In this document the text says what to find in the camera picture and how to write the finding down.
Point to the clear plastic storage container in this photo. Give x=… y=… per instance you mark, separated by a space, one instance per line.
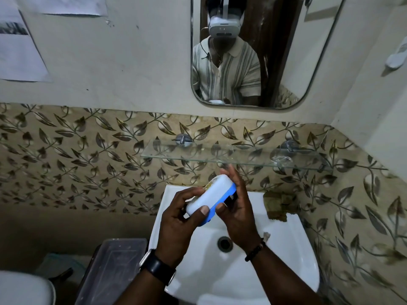
x=111 y=269

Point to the glass wall shelf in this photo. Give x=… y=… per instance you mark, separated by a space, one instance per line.
x=197 y=154

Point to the white and blue soap case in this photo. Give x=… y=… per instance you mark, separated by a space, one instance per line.
x=210 y=192

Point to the white wall hook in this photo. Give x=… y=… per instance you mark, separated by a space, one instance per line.
x=397 y=57

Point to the metal shelf bracket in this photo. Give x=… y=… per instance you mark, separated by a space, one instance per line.
x=290 y=146
x=183 y=140

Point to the large printed paper sheet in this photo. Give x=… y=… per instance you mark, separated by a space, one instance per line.
x=19 y=57

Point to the person's right hand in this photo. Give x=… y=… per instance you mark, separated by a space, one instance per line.
x=243 y=220

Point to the person's left thumb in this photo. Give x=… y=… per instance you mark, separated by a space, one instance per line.
x=198 y=215

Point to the person's right thumb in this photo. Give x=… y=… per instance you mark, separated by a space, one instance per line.
x=225 y=210

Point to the person's left hand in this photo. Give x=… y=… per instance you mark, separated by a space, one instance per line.
x=173 y=230

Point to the wall mirror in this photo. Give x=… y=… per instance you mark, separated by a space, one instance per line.
x=295 y=50

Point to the white paper sheet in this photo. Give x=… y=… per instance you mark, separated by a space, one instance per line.
x=70 y=4

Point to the metal sink drain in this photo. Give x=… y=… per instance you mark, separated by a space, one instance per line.
x=225 y=244

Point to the black wristwatch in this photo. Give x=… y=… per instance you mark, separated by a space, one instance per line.
x=157 y=266

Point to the white ceramic sink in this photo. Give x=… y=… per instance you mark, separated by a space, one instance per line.
x=283 y=250

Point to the person's right forearm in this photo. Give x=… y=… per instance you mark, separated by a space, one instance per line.
x=279 y=279

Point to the person's left forearm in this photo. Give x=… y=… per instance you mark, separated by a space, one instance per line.
x=149 y=290

